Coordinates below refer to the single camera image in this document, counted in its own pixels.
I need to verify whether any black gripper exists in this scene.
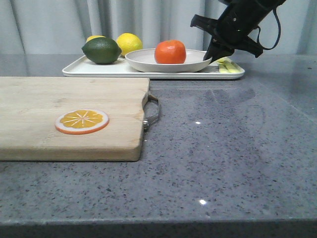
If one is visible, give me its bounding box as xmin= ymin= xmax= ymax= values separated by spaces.
xmin=190 ymin=0 xmax=285 ymax=62

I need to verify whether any orange tangerine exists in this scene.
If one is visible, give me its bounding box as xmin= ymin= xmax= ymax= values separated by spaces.
xmin=155 ymin=40 xmax=186 ymax=64

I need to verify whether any white round plate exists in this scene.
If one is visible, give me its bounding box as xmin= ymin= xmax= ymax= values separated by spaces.
xmin=124 ymin=48 xmax=213 ymax=73

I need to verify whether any white bear print tray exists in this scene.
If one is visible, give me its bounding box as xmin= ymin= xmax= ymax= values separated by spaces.
xmin=62 ymin=49 xmax=245 ymax=80

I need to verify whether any yellow plastic spoon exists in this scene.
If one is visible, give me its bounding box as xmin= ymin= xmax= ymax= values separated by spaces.
xmin=218 ymin=63 xmax=229 ymax=73

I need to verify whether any yellow plastic fork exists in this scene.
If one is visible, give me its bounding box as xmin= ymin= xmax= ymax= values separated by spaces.
xmin=216 ymin=57 xmax=242 ymax=73

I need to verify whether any yellow lemon right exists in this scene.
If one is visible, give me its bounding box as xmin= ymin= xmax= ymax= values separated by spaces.
xmin=116 ymin=33 xmax=143 ymax=57

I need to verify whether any yellow lemon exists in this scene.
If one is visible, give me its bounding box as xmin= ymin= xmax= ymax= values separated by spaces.
xmin=86 ymin=35 xmax=105 ymax=43
xmin=116 ymin=33 xmax=143 ymax=57

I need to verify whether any green lime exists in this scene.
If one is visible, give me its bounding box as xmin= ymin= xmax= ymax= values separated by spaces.
xmin=82 ymin=37 xmax=121 ymax=64

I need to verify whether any yellow lemon left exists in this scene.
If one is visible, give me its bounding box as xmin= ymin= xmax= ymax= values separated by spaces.
xmin=86 ymin=35 xmax=105 ymax=43

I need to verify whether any orange slice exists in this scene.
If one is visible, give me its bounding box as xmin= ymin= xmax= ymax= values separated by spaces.
xmin=55 ymin=109 xmax=109 ymax=135

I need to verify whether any grey curtain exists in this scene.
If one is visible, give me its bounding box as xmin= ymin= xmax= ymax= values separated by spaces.
xmin=0 ymin=0 xmax=317 ymax=55

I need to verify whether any wooden cutting board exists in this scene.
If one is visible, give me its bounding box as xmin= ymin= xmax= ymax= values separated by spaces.
xmin=0 ymin=77 xmax=150 ymax=161

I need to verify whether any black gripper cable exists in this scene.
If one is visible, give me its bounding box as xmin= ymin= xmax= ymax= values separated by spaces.
xmin=256 ymin=8 xmax=282 ymax=51

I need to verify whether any metal cutting board handle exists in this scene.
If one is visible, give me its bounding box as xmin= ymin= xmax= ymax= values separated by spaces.
xmin=143 ymin=94 xmax=161 ymax=131

